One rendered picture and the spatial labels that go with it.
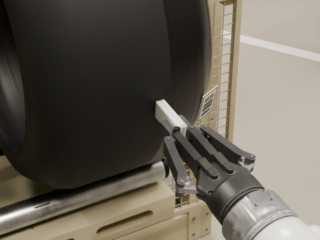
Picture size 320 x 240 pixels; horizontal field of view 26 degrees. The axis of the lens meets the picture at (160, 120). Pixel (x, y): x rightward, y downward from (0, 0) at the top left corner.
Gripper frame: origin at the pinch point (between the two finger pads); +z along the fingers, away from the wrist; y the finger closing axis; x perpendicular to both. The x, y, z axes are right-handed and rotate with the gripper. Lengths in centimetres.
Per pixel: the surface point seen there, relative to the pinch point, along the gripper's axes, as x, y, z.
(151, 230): 35.7, -3.9, 8.9
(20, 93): 24, 8, 45
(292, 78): 135, -161, 139
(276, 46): 139, -177, 171
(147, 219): 33.0, -3.3, 9.6
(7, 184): 38, 16, 35
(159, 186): 29.3, -7.6, 13.1
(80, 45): -12.6, 11.6, 6.7
